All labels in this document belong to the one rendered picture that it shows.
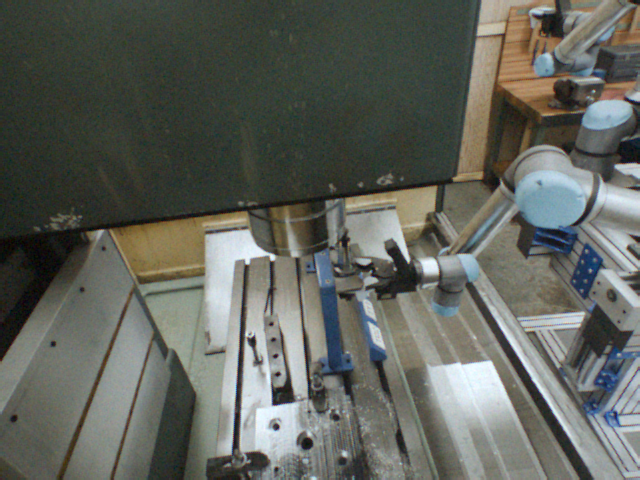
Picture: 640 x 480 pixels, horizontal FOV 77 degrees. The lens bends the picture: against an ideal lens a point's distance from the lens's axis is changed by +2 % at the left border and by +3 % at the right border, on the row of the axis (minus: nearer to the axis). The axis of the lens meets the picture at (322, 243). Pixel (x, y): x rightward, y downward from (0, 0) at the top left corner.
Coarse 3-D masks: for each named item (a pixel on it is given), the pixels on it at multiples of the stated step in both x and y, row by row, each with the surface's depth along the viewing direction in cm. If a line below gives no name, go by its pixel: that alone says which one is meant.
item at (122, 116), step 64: (0, 0) 33; (64, 0) 34; (128, 0) 34; (192, 0) 35; (256, 0) 35; (320, 0) 36; (384, 0) 37; (448, 0) 37; (0, 64) 36; (64, 64) 37; (128, 64) 37; (192, 64) 38; (256, 64) 39; (320, 64) 39; (384, 64) 40; (448, 64) 41; (0, 128) 39; (64, 128) 40; (128, 128) 41; (192, 128) 41; (256, 128) 42; (320, 128) 43; (384, 128) 44; (448, 128) 45; (0, 192) 43; (64, 192) 44; (128, 192) 45; (192, 192) 46; (256, 192) 47; (320, 192) 48; (384, 192) 49
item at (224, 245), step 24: (360, 216) 185; (384, 216) 185; (216, 240) 181; (240, 240) 181; (360, 240) 179; (384, 240) 179; (216, 264) 175; (216, 288) 170; (216, 312) 165; (216, 336) 160
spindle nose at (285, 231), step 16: (272, 208) 54; (288, 208) 54; (304, 208) 54; (320, 208) 55; (336, 208) 58; (256, 224) 58; (272, 224) 56; (288, 224) 55; (304, 224) 56; (320, 224) 57; (336, 224) 59; (256, 240) 61; (272, 240) 58; (288, 240) 57; (304, 240) 57; (320, 240) 58; (336, 240) 61; (288, 256) 59; (304, 256) 60
